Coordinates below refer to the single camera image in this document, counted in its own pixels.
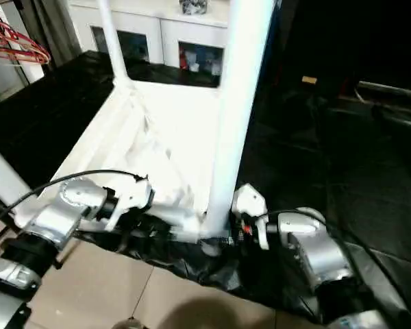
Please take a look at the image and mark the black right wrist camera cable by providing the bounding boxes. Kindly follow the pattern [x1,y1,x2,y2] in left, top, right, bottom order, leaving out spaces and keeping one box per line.
[256,208,411,313]

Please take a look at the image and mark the white plastic table top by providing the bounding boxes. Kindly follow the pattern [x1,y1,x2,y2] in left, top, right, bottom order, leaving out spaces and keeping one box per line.
[13,77,227,256]

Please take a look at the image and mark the large black box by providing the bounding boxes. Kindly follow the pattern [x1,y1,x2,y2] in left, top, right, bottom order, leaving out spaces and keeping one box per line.
[260,0,360,93]

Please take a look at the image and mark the red wire hangers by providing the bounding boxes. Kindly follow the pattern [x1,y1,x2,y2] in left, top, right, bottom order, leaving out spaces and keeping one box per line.
[0,6,52,66]

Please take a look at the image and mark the black folding table frame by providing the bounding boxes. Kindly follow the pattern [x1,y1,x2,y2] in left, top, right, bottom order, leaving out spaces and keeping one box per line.
[0,198,79,271]

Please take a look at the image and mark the white plastic table leg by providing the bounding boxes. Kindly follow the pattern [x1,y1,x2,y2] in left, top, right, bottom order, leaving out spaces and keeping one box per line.
[205,0,275,239]
[0,138,32,210]
[97,0,131,88]

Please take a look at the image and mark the small white box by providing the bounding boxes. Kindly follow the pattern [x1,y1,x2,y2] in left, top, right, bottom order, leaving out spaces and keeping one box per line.
[20,61,45,83]

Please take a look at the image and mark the black tangled bundle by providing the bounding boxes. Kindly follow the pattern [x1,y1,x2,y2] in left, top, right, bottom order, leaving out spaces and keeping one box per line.
[179,0,210,16]

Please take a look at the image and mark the black plastic mat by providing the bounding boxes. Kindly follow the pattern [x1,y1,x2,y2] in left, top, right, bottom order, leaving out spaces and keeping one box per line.
[0,49,411,325]

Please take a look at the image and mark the grey curtain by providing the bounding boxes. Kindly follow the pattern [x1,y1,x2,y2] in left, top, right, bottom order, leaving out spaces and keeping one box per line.
[30,0,83,66]

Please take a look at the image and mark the white cabinet with glass doors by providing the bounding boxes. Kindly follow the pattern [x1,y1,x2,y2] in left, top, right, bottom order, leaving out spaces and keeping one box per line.
[68,0,271,88]

